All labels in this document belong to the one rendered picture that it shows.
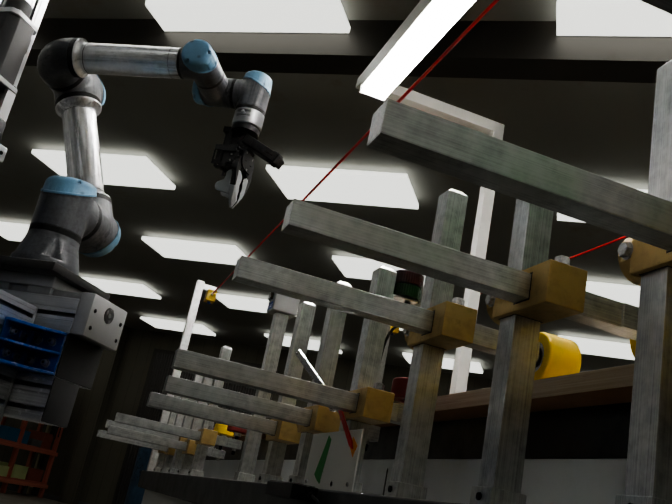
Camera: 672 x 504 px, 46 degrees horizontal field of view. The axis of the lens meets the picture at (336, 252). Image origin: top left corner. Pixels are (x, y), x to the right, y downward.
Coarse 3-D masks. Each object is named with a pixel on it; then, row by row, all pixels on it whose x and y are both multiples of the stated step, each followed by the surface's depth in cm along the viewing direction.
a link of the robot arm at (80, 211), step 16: (64, 176) 178; (48, 192) 176; (64, 192) 176; (80, 192) 178; (96, 192) 184; (48, 208) 175; (64, 208) 175; (80, 208) 178; (96, 208) 185; (64, 224) 175; (80, 224) 178; (96, 224) 185
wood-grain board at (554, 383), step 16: (608, 368) 99; (624, 368) 96; (544, 384) 112; (560, 384) 108; (576, 384) 104; (592, 384) 101; (608, 384) 98; (624, 384) 95; (448, 400) 138; (464, 400) 133; (480, 400) 128; (544, 400) 113; (560, 400) 110; (576, 400) 108; (592, 400) 106; (608, 400) 104; (624, 400) 102; (448, 416) 145; (464, 416) 141; (480, 416) 137
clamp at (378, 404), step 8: (360, 392) 132; (368, 392) 129; (376, 392) 130; (384, 392) 130; (360, 400) 131; (368, 400) 129; (376, 400) 130; (384, 400) 130; (392, 400) 130; (360, 408) 130; (368, 408) 129; (376, 408) 129; (384, 408) 130; (352, 416) 132; (360, 416) 129; (368, 416) 128; (376, 416) 129; (384, 416) 129; (376, 424) 134
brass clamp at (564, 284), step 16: (528, 272) 91; (544, 272) 88; (560, 272) 87; (576, 272) 88; (544, 288) 87; (560, 288) 87; (576, 288) 87; (496, 304) 96; (512, 304) 92; (528, 304) 89; (544, 304) 87; (560, 304) 86; (576, 304) 87; (496, 320) 98; (544, 320) 92
